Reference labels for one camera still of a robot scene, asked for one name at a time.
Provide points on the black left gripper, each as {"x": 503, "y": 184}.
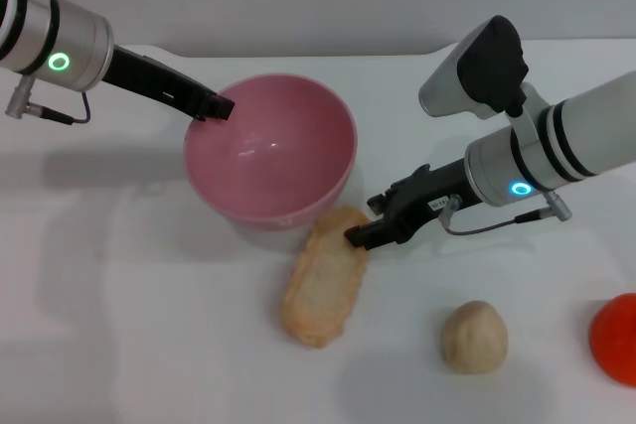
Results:
{"x": 154, "y": 79}

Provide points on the beige round bun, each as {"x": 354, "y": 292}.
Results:
{"x": 474, "y": 339}

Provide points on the pink plastic bowl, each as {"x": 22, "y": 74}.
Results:
{"x": 273, "y": 151}

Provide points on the orange striped bread roll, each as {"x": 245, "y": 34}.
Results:
{"x": 323, "y": 290}

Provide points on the red round bun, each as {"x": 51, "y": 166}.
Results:
{"x": 616, "y": 339}

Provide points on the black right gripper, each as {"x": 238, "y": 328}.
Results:
{"x": 432, "y": 195}

